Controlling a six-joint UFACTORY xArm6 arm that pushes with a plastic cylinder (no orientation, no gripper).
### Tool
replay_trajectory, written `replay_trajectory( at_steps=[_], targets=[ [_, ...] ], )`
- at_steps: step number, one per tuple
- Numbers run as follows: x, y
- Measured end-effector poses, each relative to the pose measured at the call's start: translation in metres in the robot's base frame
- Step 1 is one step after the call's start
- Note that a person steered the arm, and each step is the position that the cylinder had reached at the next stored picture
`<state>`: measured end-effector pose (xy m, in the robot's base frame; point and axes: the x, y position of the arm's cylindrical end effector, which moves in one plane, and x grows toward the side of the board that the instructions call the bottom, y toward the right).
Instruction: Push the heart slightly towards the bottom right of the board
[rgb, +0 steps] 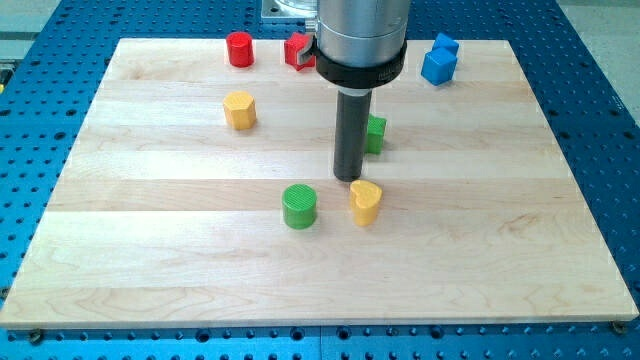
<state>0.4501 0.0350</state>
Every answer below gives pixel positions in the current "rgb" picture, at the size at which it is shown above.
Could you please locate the yellow heart block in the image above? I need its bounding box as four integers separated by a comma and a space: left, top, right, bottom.
349, 180, 383, 226

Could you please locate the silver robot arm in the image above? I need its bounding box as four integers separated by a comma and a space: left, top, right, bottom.
295, 0, 411, 97

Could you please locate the light wooden board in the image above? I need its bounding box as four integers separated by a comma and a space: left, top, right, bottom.
1, 39, 638, 329

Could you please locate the left board clamp screw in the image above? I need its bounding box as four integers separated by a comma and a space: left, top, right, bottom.
26, 329, 44, 346

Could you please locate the board clamp screw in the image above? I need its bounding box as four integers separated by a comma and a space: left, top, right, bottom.
26, 329, 44, 346
610, 321, 627, 335

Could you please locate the right board clamp screw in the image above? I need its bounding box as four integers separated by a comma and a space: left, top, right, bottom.
610, 321, 627, 335

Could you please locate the green cylinder block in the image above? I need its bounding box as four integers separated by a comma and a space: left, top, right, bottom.
281, 184, 317, 229

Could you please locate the green star block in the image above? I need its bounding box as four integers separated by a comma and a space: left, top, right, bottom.
365, 115, 387, 155

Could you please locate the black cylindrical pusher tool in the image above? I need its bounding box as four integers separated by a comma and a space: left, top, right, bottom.
333, 88, 372, 182

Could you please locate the yellow hexagon block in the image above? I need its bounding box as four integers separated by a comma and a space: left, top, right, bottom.
223, 91, 257, 130

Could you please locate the red star block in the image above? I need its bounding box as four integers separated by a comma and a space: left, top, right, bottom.
284, 32, 316, 71

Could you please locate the red cylinder block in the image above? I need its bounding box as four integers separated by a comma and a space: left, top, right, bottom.
226, 31, 255, 68

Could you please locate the blue cube block front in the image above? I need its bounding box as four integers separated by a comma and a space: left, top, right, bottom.
421, 48, 457, 86

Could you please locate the blue cube block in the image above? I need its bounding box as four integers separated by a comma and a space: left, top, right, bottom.
432, 33, 459, 56
421, 48, 457, 86

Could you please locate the blue cube block rear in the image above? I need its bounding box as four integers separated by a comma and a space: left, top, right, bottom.
432, 33, 459, 56

